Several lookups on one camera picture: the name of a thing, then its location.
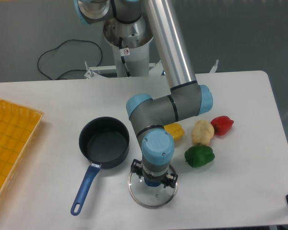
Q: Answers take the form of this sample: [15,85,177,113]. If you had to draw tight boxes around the red bell pepper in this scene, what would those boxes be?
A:
[210,115,234,136]

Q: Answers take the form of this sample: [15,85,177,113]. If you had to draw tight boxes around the dark saucepan blue handle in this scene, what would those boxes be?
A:
[71,116,130,216]

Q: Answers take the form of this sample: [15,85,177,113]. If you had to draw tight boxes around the green bell pepper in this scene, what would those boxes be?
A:
[184,145,215,168]

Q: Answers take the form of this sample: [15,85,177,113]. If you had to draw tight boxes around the black cable on floor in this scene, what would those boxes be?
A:
[37,39,103,81]

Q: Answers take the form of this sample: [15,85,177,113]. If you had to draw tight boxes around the yellow plastic basket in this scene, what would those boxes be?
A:
[0,99,44,196]

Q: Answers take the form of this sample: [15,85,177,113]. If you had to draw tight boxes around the glass lid blue knob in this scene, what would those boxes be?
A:
[128,172,178,208]

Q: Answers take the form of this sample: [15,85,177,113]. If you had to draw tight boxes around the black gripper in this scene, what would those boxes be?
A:
[131,159,178,188]

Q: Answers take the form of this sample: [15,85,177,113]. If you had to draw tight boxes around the yellow bell pepper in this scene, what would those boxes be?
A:
[164,123,184,141]

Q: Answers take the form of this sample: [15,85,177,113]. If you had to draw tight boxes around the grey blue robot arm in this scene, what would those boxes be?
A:
[74,0,213,187]

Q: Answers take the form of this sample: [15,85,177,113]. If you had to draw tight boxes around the pale yellow potato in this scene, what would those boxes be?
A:
[192,120,215,146]

